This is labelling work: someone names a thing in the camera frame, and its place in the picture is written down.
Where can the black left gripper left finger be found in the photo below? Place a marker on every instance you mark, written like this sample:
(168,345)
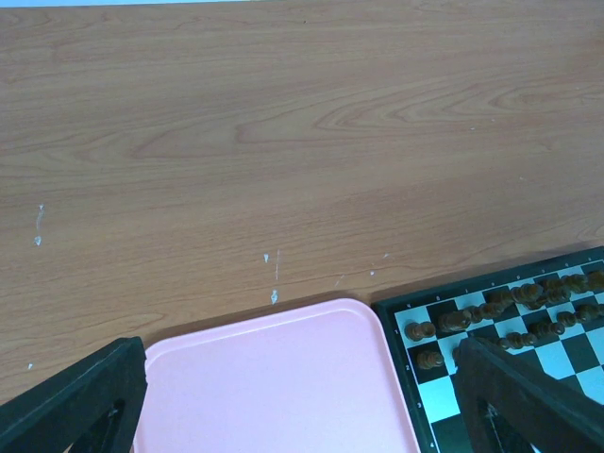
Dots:
(94,405)

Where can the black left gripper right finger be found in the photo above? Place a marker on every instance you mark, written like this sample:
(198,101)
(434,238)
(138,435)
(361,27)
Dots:
(508,405)

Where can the brown pawn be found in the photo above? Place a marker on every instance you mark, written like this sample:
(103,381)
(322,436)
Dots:
(516,340)
(544,329)

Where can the brown pawn corner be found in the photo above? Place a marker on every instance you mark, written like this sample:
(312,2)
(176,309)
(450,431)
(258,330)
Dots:
(428,359)

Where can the brown bishop piece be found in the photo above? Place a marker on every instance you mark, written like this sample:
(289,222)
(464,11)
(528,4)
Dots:
(486,311)

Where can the black white chessboard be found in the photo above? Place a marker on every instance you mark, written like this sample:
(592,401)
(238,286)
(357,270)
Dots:
(548,314)

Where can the brown queen piece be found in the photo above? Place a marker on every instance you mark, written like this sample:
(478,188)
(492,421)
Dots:
(524,294)

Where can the brown rook corner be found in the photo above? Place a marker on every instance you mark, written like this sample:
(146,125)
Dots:
(419,331)

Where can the brown king piece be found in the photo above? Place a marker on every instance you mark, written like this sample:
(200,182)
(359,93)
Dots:
(576,283)

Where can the pink plastic tray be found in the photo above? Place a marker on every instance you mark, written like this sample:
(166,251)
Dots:
(314,379)

